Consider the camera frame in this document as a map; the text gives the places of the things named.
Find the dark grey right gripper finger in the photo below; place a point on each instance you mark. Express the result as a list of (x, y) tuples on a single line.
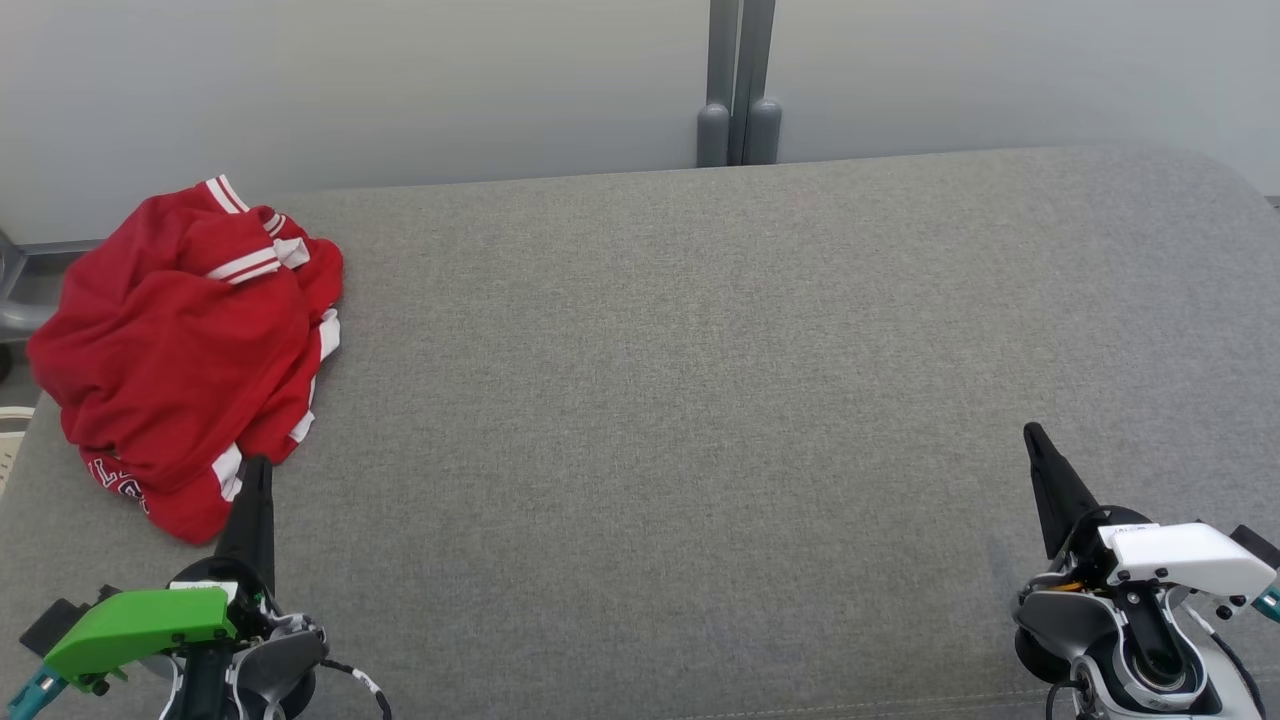
[(1058, 495)]

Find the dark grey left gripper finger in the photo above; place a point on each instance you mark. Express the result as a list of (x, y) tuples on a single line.
[(255, 520)]

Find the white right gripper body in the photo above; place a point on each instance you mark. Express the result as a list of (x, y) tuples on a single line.
[(1190, 560)]

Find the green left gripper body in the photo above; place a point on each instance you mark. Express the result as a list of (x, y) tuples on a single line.
[(140, 625)]

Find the red jersey with striped trim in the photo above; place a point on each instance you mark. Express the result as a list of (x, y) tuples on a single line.
[(170, 330)]

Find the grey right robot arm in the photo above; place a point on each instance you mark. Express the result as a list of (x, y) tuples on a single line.
[(1060, 615)]

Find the cream perforated laundry basket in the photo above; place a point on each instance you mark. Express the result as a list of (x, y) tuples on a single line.
[(12, 440)]

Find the grey fabric sofa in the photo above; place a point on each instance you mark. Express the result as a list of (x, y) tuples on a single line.
[(650, 400)]

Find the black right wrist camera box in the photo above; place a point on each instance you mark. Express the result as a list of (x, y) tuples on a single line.
[(1258, 547)]

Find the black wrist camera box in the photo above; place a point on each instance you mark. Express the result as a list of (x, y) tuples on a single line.
[(55, 625), (1258, 547)]

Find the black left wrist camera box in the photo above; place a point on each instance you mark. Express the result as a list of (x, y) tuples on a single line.
[(55, 625)]

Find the grey metal stand frame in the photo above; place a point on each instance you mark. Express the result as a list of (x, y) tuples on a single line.
[(30, 315)]

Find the grey double partition post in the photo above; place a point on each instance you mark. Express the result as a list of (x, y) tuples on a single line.
[(738, 90)]

